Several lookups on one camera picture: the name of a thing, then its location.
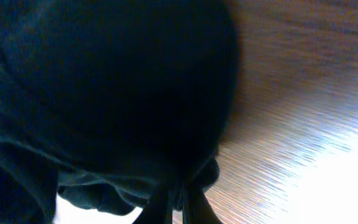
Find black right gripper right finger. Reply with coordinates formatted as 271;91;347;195
182;188;223;224

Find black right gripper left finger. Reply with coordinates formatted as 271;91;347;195
133;186;172;224

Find black t-shirt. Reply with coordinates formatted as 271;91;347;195
0;0;238;223

